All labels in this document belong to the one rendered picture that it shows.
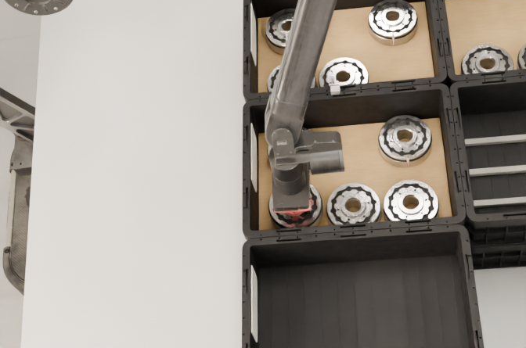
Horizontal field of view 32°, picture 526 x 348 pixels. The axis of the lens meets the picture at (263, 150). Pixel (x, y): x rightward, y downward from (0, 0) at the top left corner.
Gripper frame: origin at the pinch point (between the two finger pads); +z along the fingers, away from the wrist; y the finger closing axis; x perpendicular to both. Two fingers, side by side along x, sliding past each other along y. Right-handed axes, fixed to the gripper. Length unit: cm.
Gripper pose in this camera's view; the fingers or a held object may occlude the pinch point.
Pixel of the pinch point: (293, 201)
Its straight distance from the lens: 173.6
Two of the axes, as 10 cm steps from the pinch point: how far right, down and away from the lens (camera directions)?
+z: 1.1, 4.6, 8.8
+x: -9.9, 0.6, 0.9
